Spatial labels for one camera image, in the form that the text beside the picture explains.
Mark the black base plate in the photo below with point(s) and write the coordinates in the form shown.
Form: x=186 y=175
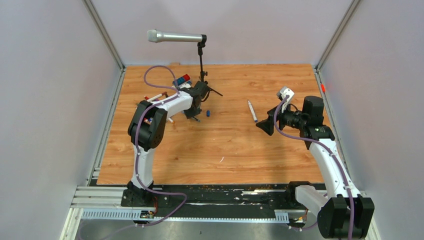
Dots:
x=221 y=201

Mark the white marker blue end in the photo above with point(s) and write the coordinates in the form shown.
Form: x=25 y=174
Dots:
x=252 y=111

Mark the silver microphone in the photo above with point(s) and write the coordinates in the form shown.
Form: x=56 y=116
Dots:
x=157 y=36

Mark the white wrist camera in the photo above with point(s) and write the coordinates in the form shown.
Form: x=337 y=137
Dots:
x=285 y=93
x=184 y=86

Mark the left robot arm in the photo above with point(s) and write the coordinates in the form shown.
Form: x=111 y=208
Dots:
x=146 y=131

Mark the translucent blue pen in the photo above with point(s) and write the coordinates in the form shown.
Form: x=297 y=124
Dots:
x=196 y=119

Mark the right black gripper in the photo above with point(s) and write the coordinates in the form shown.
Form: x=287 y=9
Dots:
x=267 y=125

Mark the aluminium frame rail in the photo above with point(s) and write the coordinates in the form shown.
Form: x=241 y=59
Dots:
x=103 y=203

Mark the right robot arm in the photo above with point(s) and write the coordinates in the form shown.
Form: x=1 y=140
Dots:
x=328 y=172

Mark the blue red toy train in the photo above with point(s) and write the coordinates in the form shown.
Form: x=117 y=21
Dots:
x=181 y=80

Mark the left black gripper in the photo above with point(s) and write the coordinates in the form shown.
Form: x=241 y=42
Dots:
x=188 y=115

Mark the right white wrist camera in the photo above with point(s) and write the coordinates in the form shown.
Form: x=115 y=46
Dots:
x=285 y=93

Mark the black tripod microphone stand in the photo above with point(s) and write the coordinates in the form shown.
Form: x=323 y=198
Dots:
x=202 y=71

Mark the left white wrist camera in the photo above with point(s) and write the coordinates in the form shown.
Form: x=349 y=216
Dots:
x=184 y=86

